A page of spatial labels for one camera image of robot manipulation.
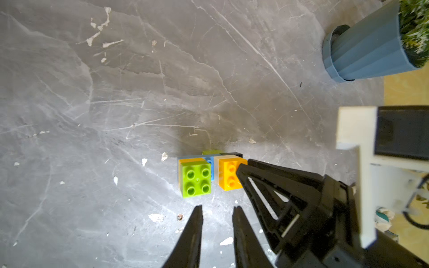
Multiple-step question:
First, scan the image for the blue long lego brick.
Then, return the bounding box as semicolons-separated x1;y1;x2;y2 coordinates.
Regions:
178;154;220;182

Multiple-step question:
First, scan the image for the potted plant blue pot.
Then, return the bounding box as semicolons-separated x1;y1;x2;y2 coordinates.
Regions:
322;1;429;82

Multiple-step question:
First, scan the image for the green lego brick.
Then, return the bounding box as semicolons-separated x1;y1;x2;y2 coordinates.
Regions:
202;150;223;155
178;161;211;199

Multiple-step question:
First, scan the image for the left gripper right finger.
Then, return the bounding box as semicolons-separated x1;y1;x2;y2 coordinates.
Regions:
232;206;273;268

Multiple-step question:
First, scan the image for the yellow lego brick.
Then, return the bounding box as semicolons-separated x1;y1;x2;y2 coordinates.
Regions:
218;156;248;191
178;157;204;166

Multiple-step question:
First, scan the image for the black lego brick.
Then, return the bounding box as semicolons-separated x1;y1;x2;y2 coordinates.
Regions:
220;152;243;158

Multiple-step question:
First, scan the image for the white lego brick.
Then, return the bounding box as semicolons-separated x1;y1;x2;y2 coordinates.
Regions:
213;155;238;184

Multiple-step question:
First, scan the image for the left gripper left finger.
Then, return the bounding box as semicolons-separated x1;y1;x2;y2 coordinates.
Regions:
163;205;203;268

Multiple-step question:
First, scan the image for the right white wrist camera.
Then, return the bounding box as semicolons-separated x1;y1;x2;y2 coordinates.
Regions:
336;106;429;249

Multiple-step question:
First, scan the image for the work glove with teal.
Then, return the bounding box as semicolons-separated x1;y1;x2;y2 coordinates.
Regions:
374;207;399;243

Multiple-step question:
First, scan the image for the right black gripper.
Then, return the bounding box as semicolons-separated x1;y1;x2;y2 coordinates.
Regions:
236;159;428;268

